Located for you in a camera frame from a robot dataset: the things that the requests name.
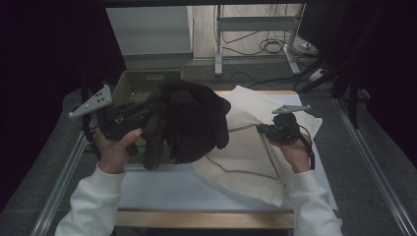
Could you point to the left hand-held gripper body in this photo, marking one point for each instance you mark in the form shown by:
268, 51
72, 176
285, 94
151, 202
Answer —
121, 123

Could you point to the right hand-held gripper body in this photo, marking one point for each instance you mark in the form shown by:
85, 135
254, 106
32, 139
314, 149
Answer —
285, 129

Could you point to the cream mesh laundry bag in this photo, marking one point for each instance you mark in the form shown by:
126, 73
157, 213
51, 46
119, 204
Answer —
249, 154

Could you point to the green woven basket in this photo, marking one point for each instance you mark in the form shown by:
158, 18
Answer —
147, 80

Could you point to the dark cloth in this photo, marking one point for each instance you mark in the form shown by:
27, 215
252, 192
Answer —
193, 124

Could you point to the person's right hand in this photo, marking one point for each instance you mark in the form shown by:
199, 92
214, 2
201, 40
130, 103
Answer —
296, 154

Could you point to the person's left hand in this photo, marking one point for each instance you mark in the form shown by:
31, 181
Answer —
113, 155

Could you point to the white power strip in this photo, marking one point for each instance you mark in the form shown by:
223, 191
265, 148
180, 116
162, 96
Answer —
316, 74

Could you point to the white table mat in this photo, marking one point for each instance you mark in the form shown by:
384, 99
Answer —
170, 187

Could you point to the white cabinet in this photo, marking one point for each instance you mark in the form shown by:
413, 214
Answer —
147, 29

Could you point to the black curtain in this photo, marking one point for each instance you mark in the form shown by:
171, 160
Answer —
377, 65
39, 65

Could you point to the aluminium rail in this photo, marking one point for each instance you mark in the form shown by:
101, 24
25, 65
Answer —
62, 180
370, 157

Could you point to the white metal desk frame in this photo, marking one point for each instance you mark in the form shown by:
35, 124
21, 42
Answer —
255, 23

